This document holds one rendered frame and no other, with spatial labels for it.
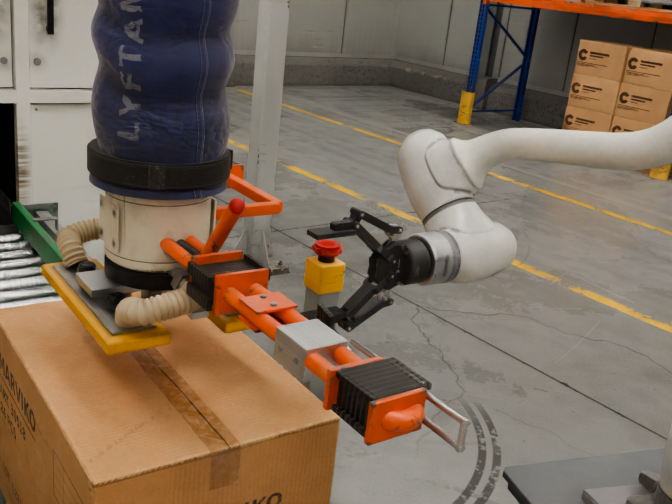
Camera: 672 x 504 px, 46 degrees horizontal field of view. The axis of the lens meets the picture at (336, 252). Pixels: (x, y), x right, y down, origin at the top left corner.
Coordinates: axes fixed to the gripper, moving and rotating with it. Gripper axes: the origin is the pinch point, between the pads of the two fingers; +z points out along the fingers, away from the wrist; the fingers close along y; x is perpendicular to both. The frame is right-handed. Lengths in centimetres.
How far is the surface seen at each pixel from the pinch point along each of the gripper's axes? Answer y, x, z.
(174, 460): 23.2, -3.6, 23.6
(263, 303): -2.1, -10.3, 14.9
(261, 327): -0.5, -13.6, 17.0
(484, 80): 73, 708, -759
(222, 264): -2.5, 3.4, 13.9
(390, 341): 117, 165, -163
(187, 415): 23.1, 6.3, 17.1
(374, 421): -0.6, -38.0, 17.6
